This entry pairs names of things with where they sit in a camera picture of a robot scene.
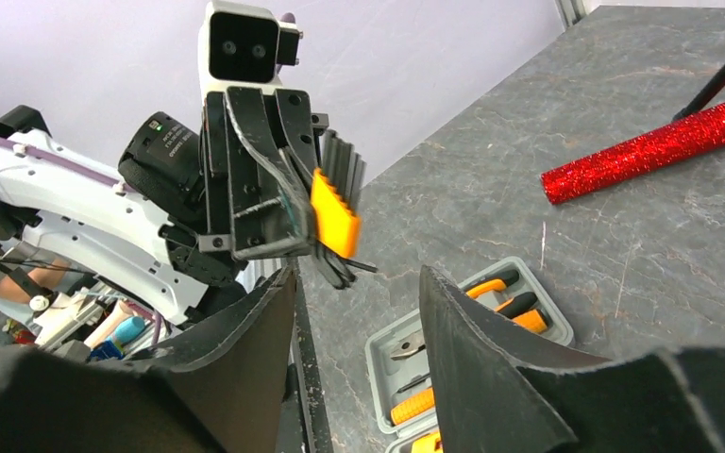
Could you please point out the red glitter tube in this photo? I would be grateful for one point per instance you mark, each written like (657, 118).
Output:
(694, 135)

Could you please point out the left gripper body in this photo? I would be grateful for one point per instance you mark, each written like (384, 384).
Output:
(188, 175)

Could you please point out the orange hex key set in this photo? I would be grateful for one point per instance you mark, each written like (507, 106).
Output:
(335, 197)

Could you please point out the orange handled screwdriver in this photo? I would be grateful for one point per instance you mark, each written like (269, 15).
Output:
(412, 399)

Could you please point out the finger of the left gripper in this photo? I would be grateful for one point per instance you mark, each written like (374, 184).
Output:
(271, 216)
(295, 116)

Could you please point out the orange tape measure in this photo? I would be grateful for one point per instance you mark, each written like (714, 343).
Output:
(429, 443)

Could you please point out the orange handled pliers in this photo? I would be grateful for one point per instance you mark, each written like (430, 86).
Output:
(523, 309)

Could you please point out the black tripod stand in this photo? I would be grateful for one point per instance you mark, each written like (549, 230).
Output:
(719, 75)

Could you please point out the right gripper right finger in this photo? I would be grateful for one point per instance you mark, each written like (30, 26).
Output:
(500, 388)

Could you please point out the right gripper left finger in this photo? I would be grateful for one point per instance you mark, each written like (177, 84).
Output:
(227, 374)

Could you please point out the grey plastic tool case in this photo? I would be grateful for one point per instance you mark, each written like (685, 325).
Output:
(386, 375)

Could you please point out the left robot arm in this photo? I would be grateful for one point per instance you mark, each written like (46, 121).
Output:
(55, 200)

